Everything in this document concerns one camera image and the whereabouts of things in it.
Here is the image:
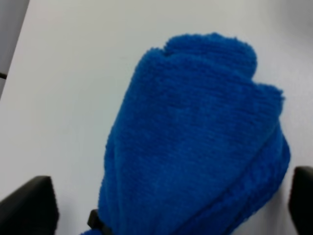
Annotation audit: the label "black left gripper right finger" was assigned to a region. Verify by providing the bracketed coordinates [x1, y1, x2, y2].
[288, 166, 313, 235]

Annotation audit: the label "blue towel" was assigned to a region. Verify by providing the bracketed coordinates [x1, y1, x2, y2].
[97, 33, 291, 235]

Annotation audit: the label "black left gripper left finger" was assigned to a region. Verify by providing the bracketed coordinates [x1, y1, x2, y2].
[0, 176, 59, 235]

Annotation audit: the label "black band on towel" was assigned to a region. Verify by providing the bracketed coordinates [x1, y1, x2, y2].
[87, 209, 113, 235]

